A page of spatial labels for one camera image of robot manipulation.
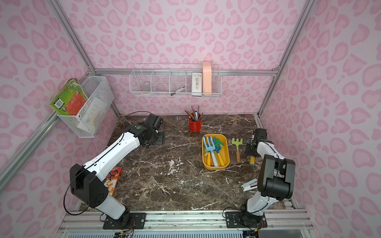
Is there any comic book on table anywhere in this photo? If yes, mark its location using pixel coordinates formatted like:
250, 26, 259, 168
103, 167, 122, 196

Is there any white paper in basket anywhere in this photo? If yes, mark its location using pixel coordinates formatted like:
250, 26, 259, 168
78, 98, 107, 134

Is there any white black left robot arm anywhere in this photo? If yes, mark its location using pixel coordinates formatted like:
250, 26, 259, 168
66, 113, 165, 223

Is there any yellow plastic storage box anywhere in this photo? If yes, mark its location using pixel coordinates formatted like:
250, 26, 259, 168
202, 134, 230, 170

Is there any white card on shelf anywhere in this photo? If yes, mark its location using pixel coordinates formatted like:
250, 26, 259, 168
191, 72, 202, 96

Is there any red pencil cup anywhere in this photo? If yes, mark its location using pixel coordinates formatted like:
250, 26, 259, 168
189, 117, 201, 132

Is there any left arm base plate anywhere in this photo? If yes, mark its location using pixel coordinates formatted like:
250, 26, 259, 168
103, 211, 147, 230

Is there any light blue hand fork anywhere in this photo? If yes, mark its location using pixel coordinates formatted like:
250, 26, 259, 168
203, 136, 219, 167

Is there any pen on shelf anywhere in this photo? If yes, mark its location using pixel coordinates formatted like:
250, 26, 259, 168
170, 86, 186, 96

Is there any white stapler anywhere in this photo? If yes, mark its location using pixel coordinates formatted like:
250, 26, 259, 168
241, 179, 258, 192

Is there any light green hand rake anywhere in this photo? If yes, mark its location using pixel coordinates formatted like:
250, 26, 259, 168
232, 138, 243, 164

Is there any green red book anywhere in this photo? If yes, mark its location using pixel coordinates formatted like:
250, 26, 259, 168
50, 78, 88, 116

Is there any pink box on shelf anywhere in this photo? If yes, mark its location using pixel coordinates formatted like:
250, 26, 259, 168
202, 61, 212, 95

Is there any white mesh wall basket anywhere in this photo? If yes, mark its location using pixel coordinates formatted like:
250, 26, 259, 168
58, 76, 114, 138

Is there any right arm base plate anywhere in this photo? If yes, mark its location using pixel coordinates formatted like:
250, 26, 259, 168
223, 211, 268, 230

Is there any teal cultivator yellow handle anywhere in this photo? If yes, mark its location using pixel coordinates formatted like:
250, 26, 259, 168
246, 138, 255, 167

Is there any white wire wall shelf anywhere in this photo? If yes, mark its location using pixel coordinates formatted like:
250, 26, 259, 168
129, 63, 222, 97

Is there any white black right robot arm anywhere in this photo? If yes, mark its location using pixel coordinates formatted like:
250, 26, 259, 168
241, 129, 296, 217

